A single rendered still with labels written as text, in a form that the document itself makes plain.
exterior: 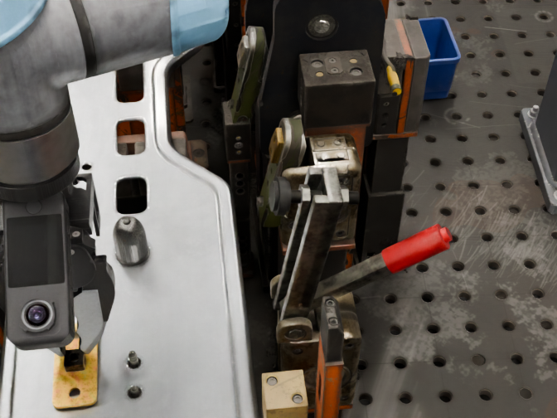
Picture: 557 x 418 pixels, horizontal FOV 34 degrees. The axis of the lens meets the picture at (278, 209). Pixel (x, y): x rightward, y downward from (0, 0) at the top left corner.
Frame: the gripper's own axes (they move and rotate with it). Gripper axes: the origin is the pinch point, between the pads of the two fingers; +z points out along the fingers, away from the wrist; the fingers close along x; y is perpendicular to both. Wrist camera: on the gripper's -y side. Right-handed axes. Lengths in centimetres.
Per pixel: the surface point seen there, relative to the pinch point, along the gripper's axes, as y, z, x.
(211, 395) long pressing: -4.0, 3.0, -11.7
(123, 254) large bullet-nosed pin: 11.0, -0.2, -4.3
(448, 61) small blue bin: 64, 17, -52
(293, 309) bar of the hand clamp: -2.6, -5.6, -19.0
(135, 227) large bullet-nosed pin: 11.5, -3.0, -5.8
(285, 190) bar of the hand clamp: -2.8, -19.0, -18.4
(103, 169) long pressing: 24.1, 0.1, -2.1
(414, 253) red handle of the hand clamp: -2.2, -10.5, -28.8
